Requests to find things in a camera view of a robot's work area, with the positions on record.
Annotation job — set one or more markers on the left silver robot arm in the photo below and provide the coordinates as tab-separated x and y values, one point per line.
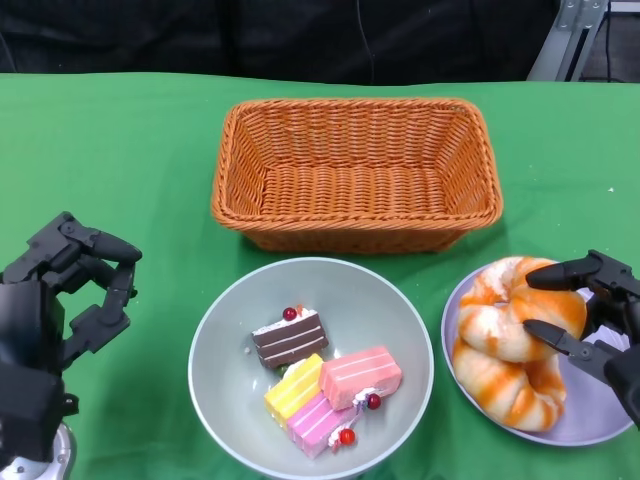
55	455

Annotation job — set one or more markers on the yellow cake slice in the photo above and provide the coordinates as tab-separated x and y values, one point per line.
295	385

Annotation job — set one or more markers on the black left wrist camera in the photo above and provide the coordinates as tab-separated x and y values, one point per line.
30	410

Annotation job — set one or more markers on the orange wicker basket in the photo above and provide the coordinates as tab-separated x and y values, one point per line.
357	200

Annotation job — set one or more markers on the green tablecloth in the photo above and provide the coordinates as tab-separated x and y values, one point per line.
100	150

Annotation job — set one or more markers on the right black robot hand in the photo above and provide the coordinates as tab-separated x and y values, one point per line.
620	325

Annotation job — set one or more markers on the orange striped bread roll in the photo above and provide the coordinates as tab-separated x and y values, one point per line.
500	320
510	395

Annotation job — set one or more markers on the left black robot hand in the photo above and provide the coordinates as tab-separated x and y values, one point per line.
30	310

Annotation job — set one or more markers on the grey metal bowl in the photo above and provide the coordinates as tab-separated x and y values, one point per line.
360	295

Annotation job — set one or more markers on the salmon pink cake slice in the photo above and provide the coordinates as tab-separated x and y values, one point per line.
360	372

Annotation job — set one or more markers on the aluminium frame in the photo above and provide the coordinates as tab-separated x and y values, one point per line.
562	45

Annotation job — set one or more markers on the magenta cake slice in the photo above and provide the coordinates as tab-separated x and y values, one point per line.
315	422

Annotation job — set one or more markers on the black backdrop cloth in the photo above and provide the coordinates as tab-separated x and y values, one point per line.
200	35

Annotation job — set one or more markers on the chocolate cake slice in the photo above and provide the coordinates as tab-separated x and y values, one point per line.
290	342

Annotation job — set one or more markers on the lilac round plate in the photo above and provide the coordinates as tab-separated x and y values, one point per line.
590	415

